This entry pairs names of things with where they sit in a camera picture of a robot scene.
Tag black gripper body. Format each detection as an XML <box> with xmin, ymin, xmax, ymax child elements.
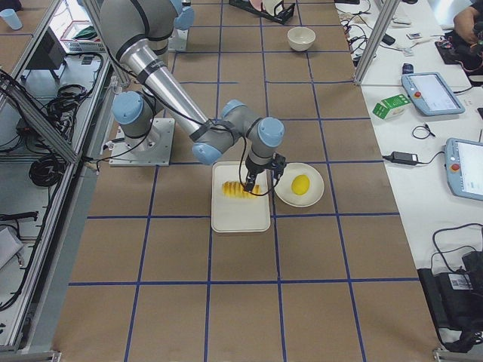
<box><xmin>245</xmin><ymin>153</ymin><xmax>287</xmax><ymax>180</ymax></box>

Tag green white carton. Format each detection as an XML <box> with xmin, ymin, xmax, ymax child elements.
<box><xmin>372</xmin><ymin>94</ymin><xmax>410</xmax><ymax>120</ymax></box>

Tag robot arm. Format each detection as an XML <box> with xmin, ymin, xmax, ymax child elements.
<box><xmin>100</xmin><ymin>1</ymin><xmax>286</xmax><ymax>192</ymax></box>

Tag black plate rack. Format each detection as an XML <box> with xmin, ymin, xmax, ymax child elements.
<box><xmin>229</xmin><ymin>0</ymin><xmax>295</xmax><ymax>25</ymax></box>

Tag aluminium frame post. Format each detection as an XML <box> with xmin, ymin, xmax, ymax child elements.
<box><xmin>354</xmin><ymin>0</ymin><xmax>399</xmax><ymax>85</ymax></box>

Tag small black cable loop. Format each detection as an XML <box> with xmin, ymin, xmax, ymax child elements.
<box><xmin>411</xmin><ymin>123</ymin><xmax>435</xmax><ymax>139</ymax></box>

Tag black power adapter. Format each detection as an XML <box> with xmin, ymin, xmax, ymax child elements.
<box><xmin>392</xmin><ymin>152</ymin><xmax>419</xmax><ymax>165</ymax></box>

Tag person at desk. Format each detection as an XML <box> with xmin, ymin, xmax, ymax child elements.
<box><xmin>454</xmin><ymin>4</ymin><xmax>481</xmax><ymax>44</ymax></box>

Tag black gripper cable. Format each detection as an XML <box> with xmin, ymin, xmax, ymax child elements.
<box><xmin>238</xmin><ymin>139</ymin><xmax>280</xmax><ymax>201</ymax></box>

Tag upper teach pendant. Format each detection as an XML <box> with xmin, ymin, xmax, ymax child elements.
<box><xmin>401</xmin><ymin>72</ymin><xmax>465</xmax><ymax>116</ymax></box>

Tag cream plate in rack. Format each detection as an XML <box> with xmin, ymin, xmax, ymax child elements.
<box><xmin>262</xmin><ymin>0</ymin><xmax>284</xmax><ymax>17</ymax></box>

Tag lower teach pendant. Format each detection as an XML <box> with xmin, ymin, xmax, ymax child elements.
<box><xmin>445</xmin><ymin>138</ymin><xmax>482</xmax><ymax>201</ymax></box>

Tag blue plastic cup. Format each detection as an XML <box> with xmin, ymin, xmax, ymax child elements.
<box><xmin>0</xmin><ymin>8</ymin><xmax>23</xmax><ymax>30</ymax></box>

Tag white plate with lemon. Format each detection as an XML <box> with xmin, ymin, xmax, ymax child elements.
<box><xmin>275</xmin><ymin>163</ymin><xmax>325</xmax><ymax>207</ymax></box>

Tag coiled black cables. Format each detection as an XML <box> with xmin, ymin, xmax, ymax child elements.
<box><xmin>29</xmin><ymin>154</ymin><xmax>65</xmax><ymax>188</ymax></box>

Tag teach pendant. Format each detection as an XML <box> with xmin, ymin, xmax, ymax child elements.
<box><xmin>401</xmin><ymin>72</ymin><xmax>465</xmax><ymax>116</ymax></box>
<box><xmin>445</xmin><ymin>138</ymin><xmax>482</xmax><ymax>201</ymax></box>

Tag pink plate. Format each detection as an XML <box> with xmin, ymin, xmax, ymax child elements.
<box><xmin>249</xmin><ymin>0</ymin><xmax>263</xmax><ymax>11</ymax></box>

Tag black equipment case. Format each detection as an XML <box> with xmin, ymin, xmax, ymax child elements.
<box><xmin>417</xmin><ymin>251</ymin><xmax>482</xmax><ymax>353</ymax></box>

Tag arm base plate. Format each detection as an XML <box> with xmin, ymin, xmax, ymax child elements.
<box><xmin>168</xmin><ymin>27</ymin><xmax>189</xmax><ymax>52</ymax></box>
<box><xmin>109</xmin><ymin>118</ymin><xmax>175</xmax><ymax>167</ymax></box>

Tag white rectangular tray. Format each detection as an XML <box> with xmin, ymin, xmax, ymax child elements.
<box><xmin>211</xmin><ymin>161</ymin><xmax>270</xmax><ymax>233</ymax></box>

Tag yellow lemon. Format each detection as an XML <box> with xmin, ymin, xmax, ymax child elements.
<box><xmin>291</xmin><ymin>174</ymin><xmax>310</xmax><ymax>196</ymax></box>

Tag cream bowl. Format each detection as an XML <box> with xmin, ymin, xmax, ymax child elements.
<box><xmin>287</xmin><ymin>26</ymin><xmax>316</xmax><ymax>51</ymax></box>

